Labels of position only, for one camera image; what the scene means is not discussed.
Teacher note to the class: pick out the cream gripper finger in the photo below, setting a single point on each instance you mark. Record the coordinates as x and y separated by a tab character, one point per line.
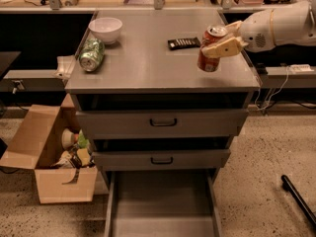
224	48
233	29

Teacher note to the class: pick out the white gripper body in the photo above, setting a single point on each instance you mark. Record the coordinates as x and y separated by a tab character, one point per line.
256	33

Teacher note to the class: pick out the red coke can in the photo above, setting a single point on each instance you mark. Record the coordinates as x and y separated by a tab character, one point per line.
208	58

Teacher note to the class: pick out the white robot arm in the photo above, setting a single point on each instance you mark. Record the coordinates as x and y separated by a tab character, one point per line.
293	24

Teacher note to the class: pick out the grey top drawer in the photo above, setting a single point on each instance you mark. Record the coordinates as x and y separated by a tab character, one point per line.
161	124

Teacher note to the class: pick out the grey drawer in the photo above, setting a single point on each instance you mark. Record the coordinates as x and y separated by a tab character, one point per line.
174	203
161	160
161	124

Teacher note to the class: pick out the grey drawer cabinet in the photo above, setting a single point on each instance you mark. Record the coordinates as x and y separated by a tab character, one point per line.
140	73

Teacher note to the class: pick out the green soda can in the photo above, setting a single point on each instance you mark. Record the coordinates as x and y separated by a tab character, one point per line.
92	54

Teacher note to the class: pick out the grey middle drawer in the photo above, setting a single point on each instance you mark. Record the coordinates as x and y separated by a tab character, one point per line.
161	160

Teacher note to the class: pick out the grey bottom drawer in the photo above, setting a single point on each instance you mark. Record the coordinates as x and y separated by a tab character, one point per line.
174	203

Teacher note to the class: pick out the black chocolate bar packet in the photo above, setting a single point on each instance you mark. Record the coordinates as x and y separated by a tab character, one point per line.
175	44

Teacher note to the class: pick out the white power strip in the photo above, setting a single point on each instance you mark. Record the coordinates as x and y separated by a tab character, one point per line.
300	68

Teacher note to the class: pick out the white bowl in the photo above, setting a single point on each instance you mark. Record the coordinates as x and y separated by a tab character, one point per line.
106	29

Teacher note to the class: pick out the black pole on floor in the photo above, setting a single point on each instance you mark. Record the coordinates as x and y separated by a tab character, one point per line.
288	186

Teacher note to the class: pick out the green item in box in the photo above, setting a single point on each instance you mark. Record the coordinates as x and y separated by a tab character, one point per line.
82	141

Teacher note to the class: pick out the white cup in box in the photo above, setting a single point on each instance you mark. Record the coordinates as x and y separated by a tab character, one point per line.
68	138

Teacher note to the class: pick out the cardboard box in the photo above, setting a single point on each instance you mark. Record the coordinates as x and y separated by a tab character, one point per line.
37	146

